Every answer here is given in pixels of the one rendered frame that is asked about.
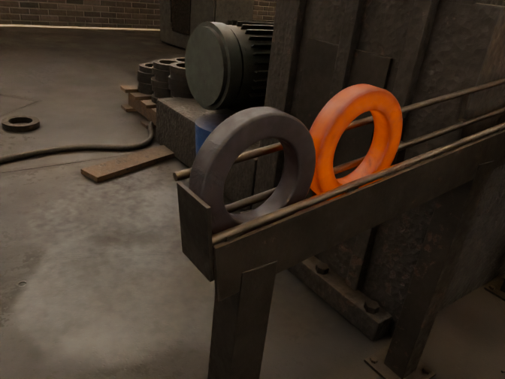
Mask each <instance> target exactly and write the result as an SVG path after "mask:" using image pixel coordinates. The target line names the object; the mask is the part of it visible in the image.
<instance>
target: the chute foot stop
mask: <svg viewBox="0 0 505 379"><path fill-rule="evenodd" d="M177 195H178V205H179V214H180V231H181V241H182V250H183V253H184V254H185V255H186V256H187V257H188V258H189V260H190V261H191V262H192V263H193V264H194V265H195V266H196V267H197V269H198V270H199V271H200V272H201V273H202V274H203V275H204V276H205V277H206V278H207V279H208V280H209V281H210V282H211V281H214V277H213V239H212V220H211V207H210V206H209V205H208V204H207V203H206V202H204V201H203V200H202V199H200V198H199V197H198V196H197V195H196V194H194V192H193V191H191V190H190V189H189V188H188V187H187V186H186V185H184V184H183V183H182V182H181V181H180V182H177Z"/></svg>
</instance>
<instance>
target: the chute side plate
mask: <svg viewBox="0 0 505 379"><path fill-rule="evenodd" d="M490 161H494V164H493V166H492V168H491V170H494V169H496V168H498V167H500V166H502V165H504V164H505V130H503V131H500V132H497V133H495V134H493V135H489V136H488V137H485V138H482V139H480V140H478V141H474V142H473V143H470V144H467V145H465V146H463V147H459V148H458V149H455V150H452V151H450V152H448V153H444V154H443V155H441V156H438V157H436V158H433V159H430V160H428V161H426V162H423V163H420V164H418V165H415V166H413V167H411V168H408V169H405V170H403V171H400V172H398V173H396V174H393V175H390V176H388V177H385V178H383V179H381V180H378V181H375V182H373V183H370V184H368V185H366V186H363V187H361V188H358V189H356V190H353V191H352V192H349V193H346V194H343V195H341V196H338V197H336V198H334V199H331V200H328V201H326V202H323V203H321V204H319V205H316V206H313V207H311V208H308V209H307V210H304V211H301V212H299V213H296V214H293V215H292V216H289V217H286V218H284V219H281V220H278V221H276V222H274V223H271V224H269V225H266V226H263V227H261V228H259V229H256V230H254V231H251V232H248V233H246V234H245V235H242V236H240V237H237V238H234V239H232V240H230V241H227V242H224V243H222V244H219V245H216V246H215V247H213V258H214V278H215V298H216V301H217V302H219V301H221V300H223V299H226V298H228V297H229V296H232V295H234V294H235V293H238V292H240V282H241V275H242V273H243V272H245V271H249V270H251V269H253V268H257V267H259V266H262V265H266V264H268V263H270V262H274V261H277V271H276V274H277V273H279V272H281V271H284V270H286V269H287V268H290V267H292V266H293V265H296V264H298V263H299V262H303V261H304V260H306V259H309V258H310V257H312V256H315V255H316V254H318V253H321V252H323V251H325V250H327V249H329V248H331V247H333V246H335V245H337V244H340V243H342V242H344V241H346V240H348V239H350V238H352V237H354V236H356V235H358V234H361V233H363V232H365V231H367V230H369V229H371V228H373V227H375V226H377V225H379V224H381V223H384V222H385V221H387V220H390V219H391V218H393V217H396V216H398V215H400V214H402V213H404V212H406V211H408V210H410V209H412V208H414V207H417V206H419V205H421V204H423V203H425V202H427V201H429V200H431V199H433V198H436V197H438V196H440V195H442V194H444V193H446V192H448V191H450V190H452V189H454V188H456V187H458V186H460V185H462V184H464V183H466V182H468V181H470V180H472V179H474V177H475V175H476V171H477V169H478V166H479V165H480V164H483V163H486V162H490Z"/></svg>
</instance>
